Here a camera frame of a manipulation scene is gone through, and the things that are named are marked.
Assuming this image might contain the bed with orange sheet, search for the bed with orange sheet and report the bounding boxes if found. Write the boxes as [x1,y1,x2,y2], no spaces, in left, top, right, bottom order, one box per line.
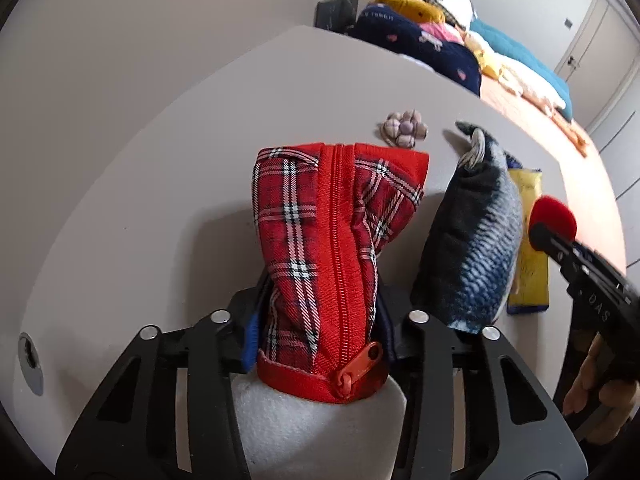
[480,77,628,271]

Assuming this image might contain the red plaid white plush pouch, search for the red plaid white plush pouch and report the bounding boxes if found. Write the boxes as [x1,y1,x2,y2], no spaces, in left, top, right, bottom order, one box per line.
[232,142,431,480]

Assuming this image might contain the red foam ball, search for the red foam ball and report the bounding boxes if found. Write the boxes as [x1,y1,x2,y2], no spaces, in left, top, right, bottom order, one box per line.
[529,196,578,253]

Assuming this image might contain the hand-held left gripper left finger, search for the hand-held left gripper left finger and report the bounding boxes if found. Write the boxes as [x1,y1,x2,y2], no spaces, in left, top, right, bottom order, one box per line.
[55,272,271,480]

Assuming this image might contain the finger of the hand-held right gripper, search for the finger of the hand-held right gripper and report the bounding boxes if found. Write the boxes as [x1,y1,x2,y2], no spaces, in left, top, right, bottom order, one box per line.
[530,222,583,273]

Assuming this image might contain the white goose plush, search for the white goose plush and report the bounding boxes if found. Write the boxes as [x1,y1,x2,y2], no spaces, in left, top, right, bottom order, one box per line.
[492,52,591,156]

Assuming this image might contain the yellow packet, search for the yellow packet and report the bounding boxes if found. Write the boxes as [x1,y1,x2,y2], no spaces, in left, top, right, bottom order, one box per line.
[504,152,551,316]

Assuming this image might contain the black wall sockets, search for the black wall sockets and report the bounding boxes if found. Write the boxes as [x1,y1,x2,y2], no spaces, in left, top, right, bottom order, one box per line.
[316,0,361,31]

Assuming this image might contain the metal desk cable grommet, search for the metal desk cable grommet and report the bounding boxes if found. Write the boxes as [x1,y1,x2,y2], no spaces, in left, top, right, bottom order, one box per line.
[17,332,45,395]

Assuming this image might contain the mustard yellow plush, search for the mustard yellow plush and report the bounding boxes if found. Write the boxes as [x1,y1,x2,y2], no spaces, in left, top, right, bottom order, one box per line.
[375,0,446,25]

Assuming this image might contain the person's right hand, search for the person's right hand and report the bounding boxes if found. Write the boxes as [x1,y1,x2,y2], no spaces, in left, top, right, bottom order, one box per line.
[562,334,640,446]

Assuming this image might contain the teal pillow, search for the teal pillow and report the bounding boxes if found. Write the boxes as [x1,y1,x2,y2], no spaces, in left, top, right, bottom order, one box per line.
[469,19,572,122]

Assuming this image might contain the grey door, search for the grey door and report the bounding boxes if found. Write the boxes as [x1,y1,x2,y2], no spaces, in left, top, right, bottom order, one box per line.
[552,0,628,83]

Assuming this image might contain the pink cloth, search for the pink cloth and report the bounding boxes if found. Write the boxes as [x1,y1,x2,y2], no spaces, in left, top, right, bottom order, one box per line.
[419,22,468,46]

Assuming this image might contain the blue fish plush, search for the blue fish plush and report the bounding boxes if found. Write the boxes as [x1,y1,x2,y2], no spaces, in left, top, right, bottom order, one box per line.
[410,121,523,336]

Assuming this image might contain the yellow duck plush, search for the yellow duck plush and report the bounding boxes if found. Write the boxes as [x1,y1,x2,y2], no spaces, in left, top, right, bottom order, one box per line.
[465,32,503,80]

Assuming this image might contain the white pillow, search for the white pillow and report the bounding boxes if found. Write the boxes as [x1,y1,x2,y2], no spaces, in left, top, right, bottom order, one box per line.
[430,0,476,28]

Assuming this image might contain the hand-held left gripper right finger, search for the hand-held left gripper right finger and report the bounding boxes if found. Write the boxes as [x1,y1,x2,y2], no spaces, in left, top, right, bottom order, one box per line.
[375,285,588,480]

